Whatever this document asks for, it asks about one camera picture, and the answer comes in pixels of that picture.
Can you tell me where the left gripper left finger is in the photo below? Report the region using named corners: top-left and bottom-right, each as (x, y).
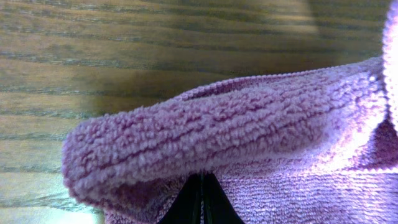
top-left (158, 174), bottom-right (201, 224)

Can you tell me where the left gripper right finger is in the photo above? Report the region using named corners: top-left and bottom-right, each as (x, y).
top-left (202, 174), bottom-right (244, 224)

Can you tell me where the purple microfiber cloth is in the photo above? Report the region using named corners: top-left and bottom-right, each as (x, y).
top-left (62, 1), bottom-right (397, 223)

